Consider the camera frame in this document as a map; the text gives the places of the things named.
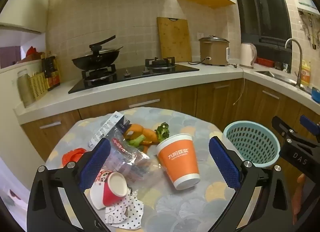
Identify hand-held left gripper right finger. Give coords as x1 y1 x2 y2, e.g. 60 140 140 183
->
209 136 300 232

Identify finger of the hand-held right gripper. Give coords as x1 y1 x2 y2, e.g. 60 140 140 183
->
272 116 320 149
299 115 320 137

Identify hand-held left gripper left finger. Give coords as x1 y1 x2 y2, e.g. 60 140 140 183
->
26 137 112 232

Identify red and white paper cup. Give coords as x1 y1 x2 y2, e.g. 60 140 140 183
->
90 169 128 210

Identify clear plastic bag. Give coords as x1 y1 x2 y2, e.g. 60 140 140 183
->
104 129 160 192

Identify light blue plastic basket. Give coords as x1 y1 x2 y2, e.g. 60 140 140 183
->
223 121 280 169

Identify orange paper cup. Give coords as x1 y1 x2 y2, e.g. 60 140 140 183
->
156 134 201 190

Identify polka dot paper wrapper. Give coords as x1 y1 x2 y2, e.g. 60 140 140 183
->
105 192 144 230

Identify broccoli piece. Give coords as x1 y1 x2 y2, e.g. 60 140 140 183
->
155 122 170 143

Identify person's right hand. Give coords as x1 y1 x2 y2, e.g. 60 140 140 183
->
293 173 307 214

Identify red plastic lid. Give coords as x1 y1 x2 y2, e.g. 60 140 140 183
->
62 148 87 165

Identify blue and white milk carton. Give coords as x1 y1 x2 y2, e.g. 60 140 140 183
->
88 112 130 147

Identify green vegetable stem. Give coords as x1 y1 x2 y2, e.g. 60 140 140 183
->
129 134 147 146

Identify yellow dish soap bottle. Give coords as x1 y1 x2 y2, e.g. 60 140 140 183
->
301 60 312 87

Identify steel sink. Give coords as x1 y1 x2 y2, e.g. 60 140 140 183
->
255 70 300 85

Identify steel faucet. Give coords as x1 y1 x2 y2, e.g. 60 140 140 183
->
285 38 303 88

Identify wooden base cabinet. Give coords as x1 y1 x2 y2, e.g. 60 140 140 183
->
21 77 320 162

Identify red box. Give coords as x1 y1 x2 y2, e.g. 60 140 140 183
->
257 58 275 67

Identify white electric kettle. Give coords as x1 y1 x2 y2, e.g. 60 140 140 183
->
239 43 257 69

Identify hanging kitchen utensils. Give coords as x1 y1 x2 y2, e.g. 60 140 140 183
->
300 12 320 50

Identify yellow plastic basket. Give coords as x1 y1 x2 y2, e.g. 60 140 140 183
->
30 72 49 101

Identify black gas stove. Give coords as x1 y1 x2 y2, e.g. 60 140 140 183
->
68 57 200 95

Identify black wok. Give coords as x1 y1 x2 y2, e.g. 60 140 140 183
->
72 47 123 71

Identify brown rice cooker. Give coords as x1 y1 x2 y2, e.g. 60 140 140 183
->
199 36 230 67

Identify glass wok lid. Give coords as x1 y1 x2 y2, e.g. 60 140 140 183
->
86 35 123 56

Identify dark window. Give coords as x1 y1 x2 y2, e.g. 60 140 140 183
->
231 0 292 48

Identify wooden cutting board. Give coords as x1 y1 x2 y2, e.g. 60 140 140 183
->
157 17 192 63

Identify white power cord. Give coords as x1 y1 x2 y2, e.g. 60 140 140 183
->
230 64 245 106

